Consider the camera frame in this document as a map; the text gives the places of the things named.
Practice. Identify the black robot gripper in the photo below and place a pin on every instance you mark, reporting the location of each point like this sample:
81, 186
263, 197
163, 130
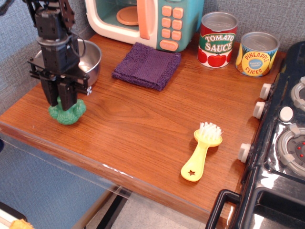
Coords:
62, 59

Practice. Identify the green toy broccoli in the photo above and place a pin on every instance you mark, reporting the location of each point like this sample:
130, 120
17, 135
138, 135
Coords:
69, 116

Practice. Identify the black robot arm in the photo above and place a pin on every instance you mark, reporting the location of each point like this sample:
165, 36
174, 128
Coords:
53, 19

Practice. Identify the purple folded towel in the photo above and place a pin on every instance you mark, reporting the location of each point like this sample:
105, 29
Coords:
147, 67

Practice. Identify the stainless steel bowl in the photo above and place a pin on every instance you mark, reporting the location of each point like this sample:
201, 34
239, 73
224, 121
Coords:
94, 60

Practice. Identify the toy microwave teal and white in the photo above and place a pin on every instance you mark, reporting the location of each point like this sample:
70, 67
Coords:
165, 25

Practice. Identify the orange plush object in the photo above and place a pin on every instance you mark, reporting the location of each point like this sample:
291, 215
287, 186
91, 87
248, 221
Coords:
20, 224

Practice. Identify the yellow toy brush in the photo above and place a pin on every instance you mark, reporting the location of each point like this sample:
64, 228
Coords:
208, 135

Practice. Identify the tomato sauce can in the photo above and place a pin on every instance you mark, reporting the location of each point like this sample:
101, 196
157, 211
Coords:
217, 37

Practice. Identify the grey stove knob lower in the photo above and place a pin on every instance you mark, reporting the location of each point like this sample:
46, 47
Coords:
244, 152

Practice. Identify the grey stove knob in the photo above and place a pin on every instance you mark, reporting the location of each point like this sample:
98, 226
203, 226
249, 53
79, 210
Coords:
258, 109
244, 152
265, 90

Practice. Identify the grey stove knob middle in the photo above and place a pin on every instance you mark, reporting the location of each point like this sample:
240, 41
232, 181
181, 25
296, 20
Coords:
258, 109

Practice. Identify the pineapple slices can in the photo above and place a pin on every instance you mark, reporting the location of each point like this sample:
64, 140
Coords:
257, 52

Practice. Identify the grey stove knob upper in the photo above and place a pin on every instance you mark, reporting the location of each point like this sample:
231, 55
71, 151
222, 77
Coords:
265, 90

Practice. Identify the black toy stove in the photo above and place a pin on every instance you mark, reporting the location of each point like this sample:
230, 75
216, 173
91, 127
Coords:
273, 183

